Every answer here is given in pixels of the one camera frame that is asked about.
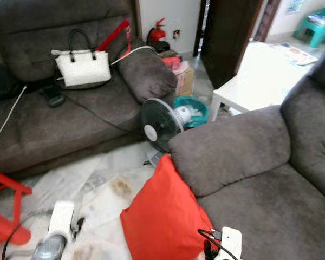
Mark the dark wooden door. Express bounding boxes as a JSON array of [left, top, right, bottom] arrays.
[[199, 0, 266, 90]]

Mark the brown cardboard box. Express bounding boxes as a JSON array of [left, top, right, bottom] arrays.
[[176, 65, 196, 97]]

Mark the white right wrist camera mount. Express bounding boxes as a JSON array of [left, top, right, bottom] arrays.
[[218, 226, 243, 260]]

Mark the printed magazine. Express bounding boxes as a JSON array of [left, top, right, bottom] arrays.
[[271, 43, 320, 66]]

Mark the black cloth bag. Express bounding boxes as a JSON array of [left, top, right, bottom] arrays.
[[0, 58, 23, 101]]

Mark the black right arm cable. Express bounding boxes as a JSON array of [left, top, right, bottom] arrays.
[[197, 228, 239, 260]]

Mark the black table fan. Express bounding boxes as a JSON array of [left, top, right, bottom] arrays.
[[140, 97, 193, 167]]

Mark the red square pillow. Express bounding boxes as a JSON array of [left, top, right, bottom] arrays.
[[120, 154, 216, 260]]

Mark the red pink plastic bag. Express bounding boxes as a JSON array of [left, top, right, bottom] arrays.
[[161, 54, 190, 74]]

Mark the red fire extinguisher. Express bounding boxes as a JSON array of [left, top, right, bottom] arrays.
[[146, 18, 167, 44]]

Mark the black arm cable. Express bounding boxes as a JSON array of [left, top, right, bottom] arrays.
[[197, 228, 239, 260], [1, 209, 55, 260]]

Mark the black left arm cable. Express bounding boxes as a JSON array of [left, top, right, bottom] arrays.
[[1, 209, 55, 260]]

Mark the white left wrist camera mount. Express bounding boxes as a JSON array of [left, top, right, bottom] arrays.
[[49, 201, 75, 243]]

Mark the thin white cable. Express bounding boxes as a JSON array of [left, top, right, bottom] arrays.
[[0, 85, 28, 146], [111, 45, 155, 66]]

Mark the teal plastic basket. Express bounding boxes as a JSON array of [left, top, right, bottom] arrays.
[[173, 96, 210, 128]]

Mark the thin black power cable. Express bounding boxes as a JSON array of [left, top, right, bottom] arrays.
[[66, 93, 144, 133]]

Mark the black power adapter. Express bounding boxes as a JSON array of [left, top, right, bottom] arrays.
[[41, 86, 67, 108]]

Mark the white low table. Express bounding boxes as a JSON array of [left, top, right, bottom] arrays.
[[207, 42, 323, 122]]

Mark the brown fabric sofa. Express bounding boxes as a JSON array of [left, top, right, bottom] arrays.
[[0, 0, 179, 177], [168, 41, 325, 260]]

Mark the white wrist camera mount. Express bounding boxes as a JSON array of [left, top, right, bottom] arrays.
[[49, 201, 75, 243], [218, 226, 243, 260]]

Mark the red plastic stool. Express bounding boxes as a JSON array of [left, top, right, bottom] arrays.
[[0, 168, 33, 245]]

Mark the teal plastic stool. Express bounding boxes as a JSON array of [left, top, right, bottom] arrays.
[[292, 6, 325, 48]]

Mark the red strap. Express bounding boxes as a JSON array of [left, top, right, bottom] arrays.
[[97, 19, 132, 55]]

